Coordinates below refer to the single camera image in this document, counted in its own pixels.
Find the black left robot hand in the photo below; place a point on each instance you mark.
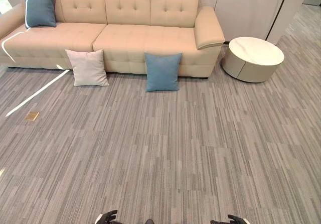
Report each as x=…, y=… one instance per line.
x=106, y=218

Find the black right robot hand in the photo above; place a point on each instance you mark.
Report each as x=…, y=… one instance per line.
x=235, y=220

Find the beige tufted leather sofa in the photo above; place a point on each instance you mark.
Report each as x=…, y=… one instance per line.
x=140, y=38

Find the dark robot body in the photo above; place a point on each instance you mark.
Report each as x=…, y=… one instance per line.
x=149, y=221

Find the brass floor socket cover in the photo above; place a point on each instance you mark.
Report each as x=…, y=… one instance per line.
x=32, y=116

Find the light grey square cushion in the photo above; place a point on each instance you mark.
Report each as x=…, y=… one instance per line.
x=87, y=68

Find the light blue square cushion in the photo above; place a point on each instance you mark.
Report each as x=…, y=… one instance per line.
x=162, y=73

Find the round white side table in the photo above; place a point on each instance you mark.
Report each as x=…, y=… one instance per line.
x=253, y=58

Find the dark blue square cushion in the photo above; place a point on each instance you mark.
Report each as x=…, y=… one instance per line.
x=40, y=10

